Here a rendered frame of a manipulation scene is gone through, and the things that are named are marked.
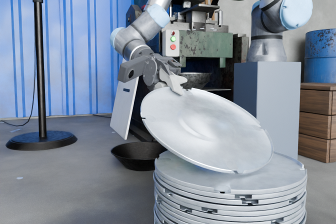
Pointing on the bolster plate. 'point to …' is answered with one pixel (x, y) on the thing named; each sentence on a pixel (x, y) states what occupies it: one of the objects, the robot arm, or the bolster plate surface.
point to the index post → (220, 17)
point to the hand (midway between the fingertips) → (175, 93)
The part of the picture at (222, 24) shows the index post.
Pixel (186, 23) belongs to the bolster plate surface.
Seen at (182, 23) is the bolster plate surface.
